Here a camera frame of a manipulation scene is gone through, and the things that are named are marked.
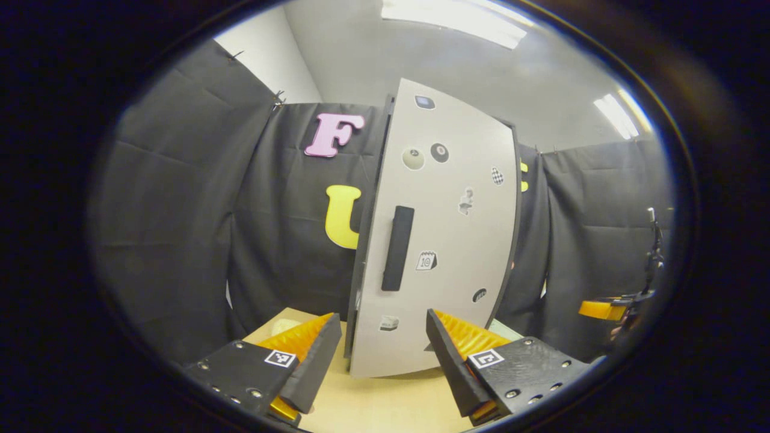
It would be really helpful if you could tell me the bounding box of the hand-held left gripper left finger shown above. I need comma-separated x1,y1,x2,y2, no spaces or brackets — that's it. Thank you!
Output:
183,312,343,428

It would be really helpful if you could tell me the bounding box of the black cabinet door handle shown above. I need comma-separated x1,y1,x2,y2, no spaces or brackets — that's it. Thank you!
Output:
381,205,416,292

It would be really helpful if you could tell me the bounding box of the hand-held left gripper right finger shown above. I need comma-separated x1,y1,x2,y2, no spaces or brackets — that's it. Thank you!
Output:
425,309,591,426

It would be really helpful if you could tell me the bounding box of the long ceiling light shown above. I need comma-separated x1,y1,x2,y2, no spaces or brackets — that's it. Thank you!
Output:
381,0,535,50

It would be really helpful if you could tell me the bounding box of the black backdrop cloth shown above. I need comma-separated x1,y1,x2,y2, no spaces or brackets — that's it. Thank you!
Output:
90,39,674,367

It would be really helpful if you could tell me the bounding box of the small ceiling light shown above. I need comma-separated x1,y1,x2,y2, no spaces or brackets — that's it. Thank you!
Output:
593,90,655,142

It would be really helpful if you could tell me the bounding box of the grey cabinet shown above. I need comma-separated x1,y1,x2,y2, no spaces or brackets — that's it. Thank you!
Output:
344,77,524,379

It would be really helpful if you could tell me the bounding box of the grey cabinet door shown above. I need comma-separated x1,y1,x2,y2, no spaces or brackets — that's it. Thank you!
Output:
349,77,523,379

